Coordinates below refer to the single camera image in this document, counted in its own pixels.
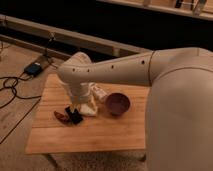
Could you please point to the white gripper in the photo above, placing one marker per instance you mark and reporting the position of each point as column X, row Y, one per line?
column 79, row 94

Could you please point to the red pepper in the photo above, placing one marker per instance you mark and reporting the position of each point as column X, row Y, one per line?
column 61, row 117

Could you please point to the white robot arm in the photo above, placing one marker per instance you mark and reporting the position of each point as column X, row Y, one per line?
column 179, row 109

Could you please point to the white bottle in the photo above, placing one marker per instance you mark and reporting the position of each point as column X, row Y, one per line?
column 99, row 93

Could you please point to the black rectangular object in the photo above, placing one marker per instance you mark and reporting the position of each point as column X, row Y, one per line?
column 74, row 116

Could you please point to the dark red bowl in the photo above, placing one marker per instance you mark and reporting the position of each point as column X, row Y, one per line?
column 117, row 104

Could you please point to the wooden board table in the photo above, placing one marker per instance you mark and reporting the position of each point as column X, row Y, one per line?
column 102, row 133

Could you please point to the black power adapter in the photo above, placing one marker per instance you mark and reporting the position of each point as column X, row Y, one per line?
column 33, row 69

